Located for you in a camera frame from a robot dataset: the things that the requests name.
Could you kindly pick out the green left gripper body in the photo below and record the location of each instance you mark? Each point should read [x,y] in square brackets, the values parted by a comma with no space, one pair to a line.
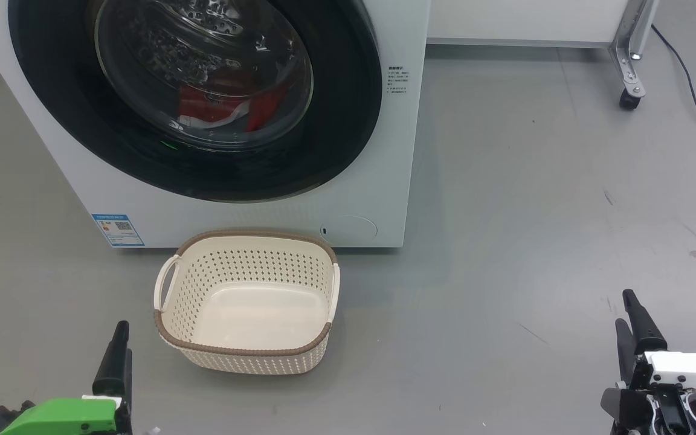
[64,418]

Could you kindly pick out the blue energy label sticker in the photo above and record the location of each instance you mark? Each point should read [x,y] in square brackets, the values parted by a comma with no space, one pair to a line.
[117,231]

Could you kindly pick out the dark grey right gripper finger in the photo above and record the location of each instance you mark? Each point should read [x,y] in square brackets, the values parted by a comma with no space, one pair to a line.
[644,332]
[626,356]

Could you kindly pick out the cream perforated laundry basket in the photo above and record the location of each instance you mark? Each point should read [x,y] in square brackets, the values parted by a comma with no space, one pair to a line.
[251,314]

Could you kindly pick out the white front-load washing machine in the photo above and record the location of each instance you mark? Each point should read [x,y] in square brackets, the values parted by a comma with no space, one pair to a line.
[348,151]

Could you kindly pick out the metal frame leg with caster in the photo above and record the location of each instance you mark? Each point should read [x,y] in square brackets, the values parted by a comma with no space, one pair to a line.
[629,54]

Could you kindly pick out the dark grey washing machine door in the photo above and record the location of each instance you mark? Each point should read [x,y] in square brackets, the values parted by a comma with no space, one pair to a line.
[58,90]

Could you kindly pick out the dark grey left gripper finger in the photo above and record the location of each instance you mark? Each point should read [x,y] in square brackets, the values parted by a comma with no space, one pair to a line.
[127,417]
[112,368]

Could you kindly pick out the red and white garment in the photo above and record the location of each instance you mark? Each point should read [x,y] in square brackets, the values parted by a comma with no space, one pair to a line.
[203,106]

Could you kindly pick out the white cabinet panel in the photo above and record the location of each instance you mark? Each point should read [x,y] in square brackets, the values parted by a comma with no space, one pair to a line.
[523,21]

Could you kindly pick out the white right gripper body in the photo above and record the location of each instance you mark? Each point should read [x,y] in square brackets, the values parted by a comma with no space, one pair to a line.
[692,371]

